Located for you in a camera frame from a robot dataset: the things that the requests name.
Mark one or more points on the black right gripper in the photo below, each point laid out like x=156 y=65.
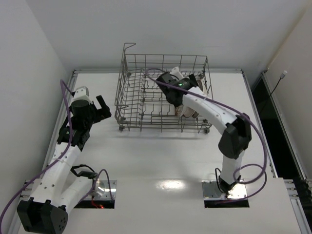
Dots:
x=193 y=80

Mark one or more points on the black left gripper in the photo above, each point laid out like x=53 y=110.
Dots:
x=96 y=112

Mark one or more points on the small sunburst pattern plate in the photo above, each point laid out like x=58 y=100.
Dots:
x=178 y=111

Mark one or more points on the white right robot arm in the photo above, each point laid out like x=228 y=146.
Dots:
x=234 y=129

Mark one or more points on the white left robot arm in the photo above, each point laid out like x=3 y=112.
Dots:
x=49 y=205

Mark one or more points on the metal base mounting plate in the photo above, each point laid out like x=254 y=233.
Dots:
x=213 y=192

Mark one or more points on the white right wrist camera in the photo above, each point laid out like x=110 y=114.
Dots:
x=176 y=73

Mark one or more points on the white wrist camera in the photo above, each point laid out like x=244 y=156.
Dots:
x=82 y=93
x=176 y=73

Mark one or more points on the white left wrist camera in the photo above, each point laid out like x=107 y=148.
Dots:
x=82 y=93

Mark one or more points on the grey wire dish rack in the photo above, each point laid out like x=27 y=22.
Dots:
x=139 y=102

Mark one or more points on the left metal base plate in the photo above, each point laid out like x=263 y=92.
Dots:
x=105 y=190

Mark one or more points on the aluminium frame rail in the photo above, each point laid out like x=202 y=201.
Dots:
x=283 y=154

